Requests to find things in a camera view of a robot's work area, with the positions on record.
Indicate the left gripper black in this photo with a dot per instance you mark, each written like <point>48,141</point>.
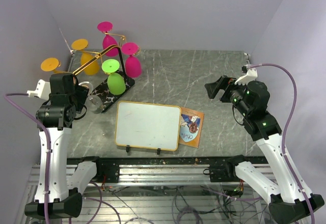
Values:
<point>81,92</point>

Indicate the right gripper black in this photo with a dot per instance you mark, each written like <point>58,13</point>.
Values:
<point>213,87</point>

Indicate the clear wine glass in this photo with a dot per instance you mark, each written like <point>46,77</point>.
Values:
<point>93,102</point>

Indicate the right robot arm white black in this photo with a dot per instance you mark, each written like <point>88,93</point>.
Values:
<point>277,155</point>

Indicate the yellow wine glass front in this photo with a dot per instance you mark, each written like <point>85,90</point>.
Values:
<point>51,65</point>

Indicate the yellow wine glass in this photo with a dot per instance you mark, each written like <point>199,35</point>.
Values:
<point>81,45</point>
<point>51,65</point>

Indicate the green wine glass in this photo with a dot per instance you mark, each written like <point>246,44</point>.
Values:
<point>115,81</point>

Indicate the yellow wine glass back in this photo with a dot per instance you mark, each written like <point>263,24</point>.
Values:
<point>81,45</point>

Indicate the pink wine glass back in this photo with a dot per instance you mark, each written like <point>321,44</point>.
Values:
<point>108,40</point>

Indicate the pink wine glass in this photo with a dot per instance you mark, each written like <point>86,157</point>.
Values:
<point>132,65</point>
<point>108,40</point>

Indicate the pink wine glass front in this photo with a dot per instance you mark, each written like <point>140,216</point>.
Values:
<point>132,65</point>

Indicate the orange Othello book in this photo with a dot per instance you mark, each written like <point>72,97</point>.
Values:
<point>191,122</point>

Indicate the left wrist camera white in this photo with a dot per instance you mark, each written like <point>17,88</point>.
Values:
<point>42,90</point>

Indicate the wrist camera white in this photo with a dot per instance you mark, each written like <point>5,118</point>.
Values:
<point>42,90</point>
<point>250,74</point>

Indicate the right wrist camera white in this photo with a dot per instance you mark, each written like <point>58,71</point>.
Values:
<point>250,74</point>

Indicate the gold wire glass rack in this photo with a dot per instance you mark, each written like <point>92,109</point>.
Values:
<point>108,99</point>

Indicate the whiteboard with yellow frame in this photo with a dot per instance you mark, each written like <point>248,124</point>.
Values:
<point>147,125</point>

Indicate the aluminium mounting rail frame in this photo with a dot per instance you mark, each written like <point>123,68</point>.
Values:
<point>168,190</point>

